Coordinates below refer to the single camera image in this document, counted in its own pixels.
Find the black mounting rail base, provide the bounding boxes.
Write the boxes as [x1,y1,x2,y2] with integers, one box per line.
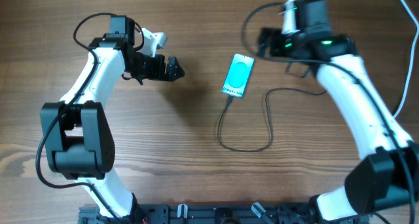
[77,202,371,224]

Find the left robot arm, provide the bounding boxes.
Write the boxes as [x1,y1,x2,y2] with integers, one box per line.
[37,14,185,223]

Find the white power strip cord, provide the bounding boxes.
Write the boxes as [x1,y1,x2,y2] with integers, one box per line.
[392,0,419,120]

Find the teal screen smartphone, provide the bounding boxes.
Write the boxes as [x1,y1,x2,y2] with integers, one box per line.
[222,53,255,98]

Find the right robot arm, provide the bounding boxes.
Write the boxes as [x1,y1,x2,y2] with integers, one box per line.
[259,0,418,223]

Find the black charger cable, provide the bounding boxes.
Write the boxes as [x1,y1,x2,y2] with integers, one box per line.
[216,87,328,153]

